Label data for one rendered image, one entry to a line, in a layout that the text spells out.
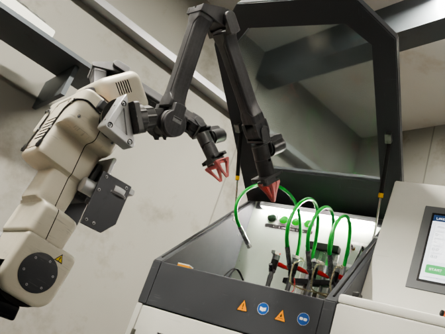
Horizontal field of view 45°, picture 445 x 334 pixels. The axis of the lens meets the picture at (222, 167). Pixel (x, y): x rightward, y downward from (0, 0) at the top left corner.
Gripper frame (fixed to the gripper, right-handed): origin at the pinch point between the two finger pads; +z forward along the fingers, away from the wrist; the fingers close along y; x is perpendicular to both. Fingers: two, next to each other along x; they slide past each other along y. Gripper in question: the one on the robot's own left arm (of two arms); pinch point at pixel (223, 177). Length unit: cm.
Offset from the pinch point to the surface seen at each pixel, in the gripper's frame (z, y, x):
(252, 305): 46, -19, 27
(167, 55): -142, 159, -130
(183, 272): 26.7, 3.3, 32.2
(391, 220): 43, -35, -36
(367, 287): 59, -31, -11
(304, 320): 56, -33, 22
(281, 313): 52, -27, 24
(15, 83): -144, 170, -6
